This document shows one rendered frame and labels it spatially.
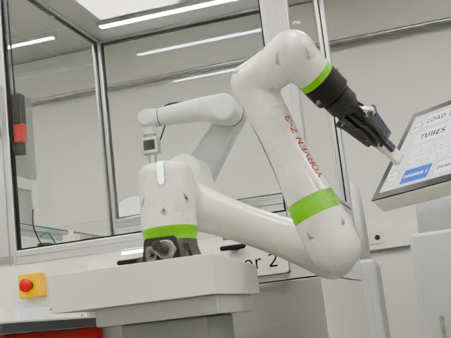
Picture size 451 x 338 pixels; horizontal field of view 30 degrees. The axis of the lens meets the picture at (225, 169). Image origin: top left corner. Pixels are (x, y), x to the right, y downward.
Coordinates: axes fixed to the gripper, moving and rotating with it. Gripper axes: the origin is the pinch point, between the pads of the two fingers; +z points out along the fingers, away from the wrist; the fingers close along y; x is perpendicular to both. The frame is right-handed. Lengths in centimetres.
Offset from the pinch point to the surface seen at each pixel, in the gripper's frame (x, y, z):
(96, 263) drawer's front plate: 37, 88, -20
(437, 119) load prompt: -19.5, 1.3, 9.0
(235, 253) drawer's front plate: 21, 56, 3
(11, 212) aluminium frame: 34, 110, -46
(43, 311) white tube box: 61, 79, -27
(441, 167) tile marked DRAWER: -0.2, -8.7, 9.1
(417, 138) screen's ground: -14.3, 6.3, 9.1
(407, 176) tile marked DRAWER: -0.3, 2.9, 9.2
